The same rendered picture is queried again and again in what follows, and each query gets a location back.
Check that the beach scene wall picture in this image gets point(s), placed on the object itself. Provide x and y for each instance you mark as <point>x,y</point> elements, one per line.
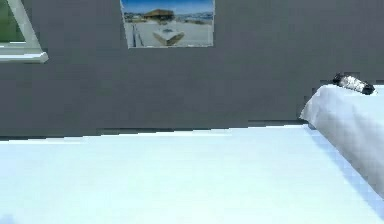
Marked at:
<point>168,25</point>

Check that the black and white remote control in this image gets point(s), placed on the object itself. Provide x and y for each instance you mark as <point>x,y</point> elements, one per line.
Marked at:
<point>353,83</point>

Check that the white framed window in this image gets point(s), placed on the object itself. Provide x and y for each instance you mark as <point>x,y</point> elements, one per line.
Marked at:
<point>26,50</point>

